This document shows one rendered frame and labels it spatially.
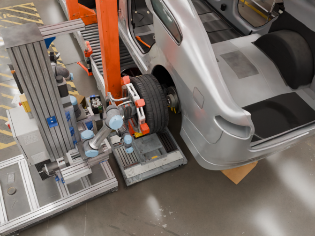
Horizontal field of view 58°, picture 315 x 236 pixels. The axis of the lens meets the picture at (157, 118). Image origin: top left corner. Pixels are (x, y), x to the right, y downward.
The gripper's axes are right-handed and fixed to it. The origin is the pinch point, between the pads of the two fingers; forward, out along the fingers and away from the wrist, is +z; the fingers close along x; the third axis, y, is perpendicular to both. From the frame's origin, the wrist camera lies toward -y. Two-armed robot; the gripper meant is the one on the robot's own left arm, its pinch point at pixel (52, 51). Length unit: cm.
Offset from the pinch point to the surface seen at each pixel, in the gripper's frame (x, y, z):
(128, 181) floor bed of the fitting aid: 77, 106, -111
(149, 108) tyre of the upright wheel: 91, 5, -86
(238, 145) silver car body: 145, -26, -161
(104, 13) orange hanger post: 49, -65, -29
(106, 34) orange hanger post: 52, -42, -29
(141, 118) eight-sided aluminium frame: 84, 16, -89
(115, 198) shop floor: 59, 117, -125
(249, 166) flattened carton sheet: 235, 92, -119
